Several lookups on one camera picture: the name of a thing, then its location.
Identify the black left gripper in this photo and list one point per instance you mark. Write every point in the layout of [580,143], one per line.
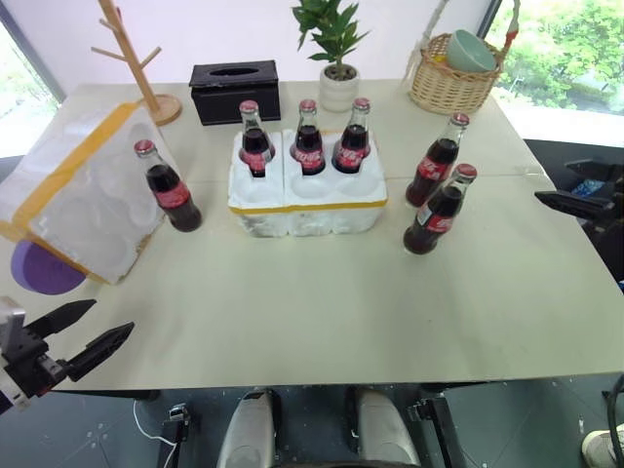
[27,358]

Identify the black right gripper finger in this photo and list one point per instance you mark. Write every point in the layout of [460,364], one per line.
[570,204]
[595,171]

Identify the glass cola bottle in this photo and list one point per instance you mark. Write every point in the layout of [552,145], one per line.
[308,146]
[170,195]
[352,146]
[436,219]
[254,144]
[434,168]

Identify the white foam lid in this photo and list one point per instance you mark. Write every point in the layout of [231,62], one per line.
[83,190]

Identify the white foam bottle tray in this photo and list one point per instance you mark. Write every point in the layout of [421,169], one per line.
[307,209]

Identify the black tissue box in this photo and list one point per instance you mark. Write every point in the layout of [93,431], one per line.
[234,95]

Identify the purple bowl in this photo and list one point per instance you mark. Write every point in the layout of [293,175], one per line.
[44,275]

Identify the black metal table leg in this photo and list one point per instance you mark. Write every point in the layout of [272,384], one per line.
[436,429]
[178,434]

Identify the pale green bowl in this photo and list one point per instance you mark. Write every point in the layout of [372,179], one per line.
[470,51]

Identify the silver robot left leg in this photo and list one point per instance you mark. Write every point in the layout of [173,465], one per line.
[246,434]

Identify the silver robot leg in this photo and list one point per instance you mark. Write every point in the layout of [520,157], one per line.
[246,434]
[382,431]

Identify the white shoe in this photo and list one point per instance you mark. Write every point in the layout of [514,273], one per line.
[604,446]

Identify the green plant in white pot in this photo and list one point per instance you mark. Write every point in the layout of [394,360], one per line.
[337,88]

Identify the wooden mug tree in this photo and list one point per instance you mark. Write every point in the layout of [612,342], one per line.
[144,73]

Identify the silver robot right leg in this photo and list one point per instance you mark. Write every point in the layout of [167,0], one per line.
[382,431]

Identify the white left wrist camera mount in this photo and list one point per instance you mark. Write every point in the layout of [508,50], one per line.
[10,317]

